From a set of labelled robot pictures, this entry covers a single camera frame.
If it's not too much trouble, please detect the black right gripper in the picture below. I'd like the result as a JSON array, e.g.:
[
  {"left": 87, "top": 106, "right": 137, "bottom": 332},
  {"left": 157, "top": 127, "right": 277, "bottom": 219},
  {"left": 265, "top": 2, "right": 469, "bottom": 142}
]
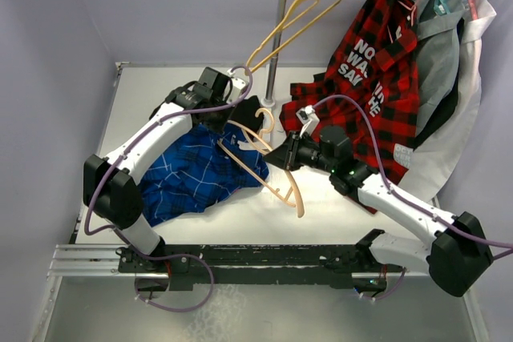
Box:
[{"left": 263, "top": 131, "right": 335, "bottom": 174}]

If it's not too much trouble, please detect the beige plastic hanger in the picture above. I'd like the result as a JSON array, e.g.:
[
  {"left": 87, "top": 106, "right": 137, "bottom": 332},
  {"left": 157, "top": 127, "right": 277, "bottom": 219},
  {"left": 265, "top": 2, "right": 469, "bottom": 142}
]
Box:
[{"left": 218, "top": 107, "right": 306, "bottom": 219}]

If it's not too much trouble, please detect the blue plaid shirt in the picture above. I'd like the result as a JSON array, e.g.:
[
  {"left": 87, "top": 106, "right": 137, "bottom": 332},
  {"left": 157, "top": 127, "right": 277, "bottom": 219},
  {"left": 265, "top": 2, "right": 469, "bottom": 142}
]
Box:
[{"left": 139, "top": 124, "right": 269, "bottom": 227}]

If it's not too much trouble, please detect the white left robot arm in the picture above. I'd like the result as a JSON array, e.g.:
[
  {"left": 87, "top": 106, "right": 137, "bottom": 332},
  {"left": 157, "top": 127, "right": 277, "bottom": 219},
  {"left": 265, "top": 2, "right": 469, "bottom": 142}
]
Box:
[{"left": 83, "top": 66, "right": 253, "bottom": 272}]

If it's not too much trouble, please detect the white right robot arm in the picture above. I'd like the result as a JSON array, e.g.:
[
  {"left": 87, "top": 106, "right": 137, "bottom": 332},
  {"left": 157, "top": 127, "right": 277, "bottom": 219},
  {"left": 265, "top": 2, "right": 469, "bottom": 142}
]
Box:
[{"left": 264, "top": 126, "right": 493, "bottom": 297}]

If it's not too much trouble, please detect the red black plaid shirt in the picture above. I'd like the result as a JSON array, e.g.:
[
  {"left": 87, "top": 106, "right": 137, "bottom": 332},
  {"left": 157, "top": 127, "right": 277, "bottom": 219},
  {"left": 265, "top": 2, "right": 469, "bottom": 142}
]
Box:
[{"left": 278, "top": 0, "right": 421, "bottom": 215}]

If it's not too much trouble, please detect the white shirt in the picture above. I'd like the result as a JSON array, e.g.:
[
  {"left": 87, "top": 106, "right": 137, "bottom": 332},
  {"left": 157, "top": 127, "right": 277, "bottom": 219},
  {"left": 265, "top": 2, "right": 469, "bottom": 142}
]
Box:
[{"left": 394, "top": 0, "right": 496, "bottom": 201}]

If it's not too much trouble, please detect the grey shirt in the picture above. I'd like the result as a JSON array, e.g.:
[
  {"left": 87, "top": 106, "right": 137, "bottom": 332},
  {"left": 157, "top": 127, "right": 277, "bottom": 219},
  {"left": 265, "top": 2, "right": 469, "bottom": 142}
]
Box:
[{"left": 414, "top": 0, "right": 466, "bottom": 145}]

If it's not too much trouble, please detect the black garment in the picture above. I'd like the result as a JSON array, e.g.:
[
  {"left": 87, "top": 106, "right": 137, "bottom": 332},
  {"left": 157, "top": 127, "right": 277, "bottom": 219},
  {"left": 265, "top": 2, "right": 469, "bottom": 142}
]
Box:
[{"left": 230, "top": 95, "right": 264, "bottom": 132}]

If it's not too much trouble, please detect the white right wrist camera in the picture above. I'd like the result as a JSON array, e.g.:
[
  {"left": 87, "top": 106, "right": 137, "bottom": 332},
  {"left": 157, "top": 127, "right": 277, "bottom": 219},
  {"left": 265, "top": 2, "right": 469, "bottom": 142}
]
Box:
[{"left": 296, "top": 105, "right": 320, "bottom": 137}]

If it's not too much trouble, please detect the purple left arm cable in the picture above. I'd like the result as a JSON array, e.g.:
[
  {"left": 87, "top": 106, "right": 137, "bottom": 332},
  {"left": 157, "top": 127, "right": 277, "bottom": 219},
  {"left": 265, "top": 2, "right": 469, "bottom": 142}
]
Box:
[{"left": 83, "top": 63, "right": 253, "bottom": 237}]

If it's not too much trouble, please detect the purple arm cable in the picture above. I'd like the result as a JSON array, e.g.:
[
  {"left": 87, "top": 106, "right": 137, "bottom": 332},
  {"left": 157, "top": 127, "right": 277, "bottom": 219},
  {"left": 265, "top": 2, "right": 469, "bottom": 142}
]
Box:
[
  {"left": 312, "top": 94, "right": 513, "bottom": 261},
  {"left": 83, "top": 63, "right": 253, "bottom": 237}
]

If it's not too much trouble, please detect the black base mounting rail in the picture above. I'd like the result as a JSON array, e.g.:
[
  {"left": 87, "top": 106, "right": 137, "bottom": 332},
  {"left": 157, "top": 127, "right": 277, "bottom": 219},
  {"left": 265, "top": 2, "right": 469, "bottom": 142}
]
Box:
[{"left": 116, "top": 244, "right": 401, "bottom": 294}]

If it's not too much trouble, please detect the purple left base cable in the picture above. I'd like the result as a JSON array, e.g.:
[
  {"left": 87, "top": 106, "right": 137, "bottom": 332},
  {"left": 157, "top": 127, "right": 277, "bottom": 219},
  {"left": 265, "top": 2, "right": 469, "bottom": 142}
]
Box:
[{"left": 133, "top": 251, "right": 217, "bottom": 313}]

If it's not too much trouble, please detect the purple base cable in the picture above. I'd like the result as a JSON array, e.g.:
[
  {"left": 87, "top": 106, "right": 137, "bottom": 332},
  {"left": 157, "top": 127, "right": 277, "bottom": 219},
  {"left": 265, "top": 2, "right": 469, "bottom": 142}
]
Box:
[
  {"left": 358, "top": 268, "right": 406, "bottom": 303},
  {"left": 133, "top": 251, "right": 217, "bottom": 313}
]

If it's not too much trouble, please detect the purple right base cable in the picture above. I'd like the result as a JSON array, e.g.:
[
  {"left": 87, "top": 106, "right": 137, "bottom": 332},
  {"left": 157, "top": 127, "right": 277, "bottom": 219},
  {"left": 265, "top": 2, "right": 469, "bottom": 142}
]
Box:
[{"left": 358, "top": 268, "right": 406, "bottom": 303}]

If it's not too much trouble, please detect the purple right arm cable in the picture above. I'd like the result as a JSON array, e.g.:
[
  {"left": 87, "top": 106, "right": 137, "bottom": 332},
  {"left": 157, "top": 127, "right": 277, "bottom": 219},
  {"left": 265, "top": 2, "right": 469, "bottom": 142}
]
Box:
[{"left": 312, "top": 94, "right": 513, "bottom": 261}]

